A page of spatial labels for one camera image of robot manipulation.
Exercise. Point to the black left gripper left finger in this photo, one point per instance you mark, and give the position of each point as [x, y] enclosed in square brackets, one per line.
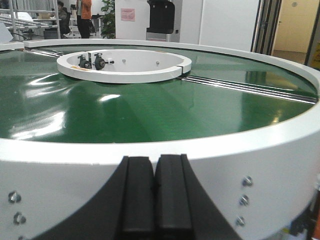
[123, 208]

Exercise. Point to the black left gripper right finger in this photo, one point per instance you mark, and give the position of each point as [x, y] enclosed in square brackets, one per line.
[183, 209]

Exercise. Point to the white outer conveyor rim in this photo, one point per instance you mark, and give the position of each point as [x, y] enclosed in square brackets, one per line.
[260, 180]

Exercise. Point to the green round conveyor belt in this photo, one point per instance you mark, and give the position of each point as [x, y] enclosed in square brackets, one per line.
[38, 103]

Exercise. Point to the green potted plant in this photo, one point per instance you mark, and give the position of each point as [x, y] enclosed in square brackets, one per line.
[108, 30]

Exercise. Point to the person in orange shirt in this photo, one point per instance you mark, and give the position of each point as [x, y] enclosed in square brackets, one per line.
[84, 16]

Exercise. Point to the black water dispenser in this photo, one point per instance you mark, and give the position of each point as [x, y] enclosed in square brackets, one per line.
[161, 20]

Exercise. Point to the seated person at desk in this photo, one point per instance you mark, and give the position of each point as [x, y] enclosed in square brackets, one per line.
[64, 19]

